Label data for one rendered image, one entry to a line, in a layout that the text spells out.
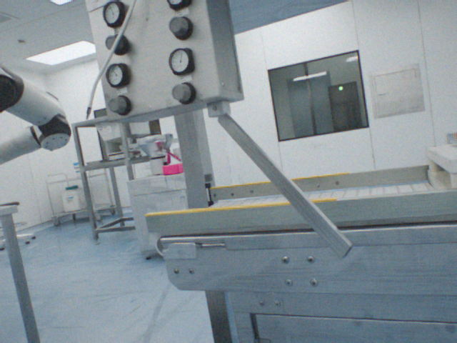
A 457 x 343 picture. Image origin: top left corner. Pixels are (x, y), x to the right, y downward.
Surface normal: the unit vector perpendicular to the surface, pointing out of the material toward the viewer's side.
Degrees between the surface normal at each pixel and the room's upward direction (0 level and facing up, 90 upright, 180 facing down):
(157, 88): 90
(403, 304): 90
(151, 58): 90
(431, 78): 90
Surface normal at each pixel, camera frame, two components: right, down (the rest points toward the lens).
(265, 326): -0.39, 0.14
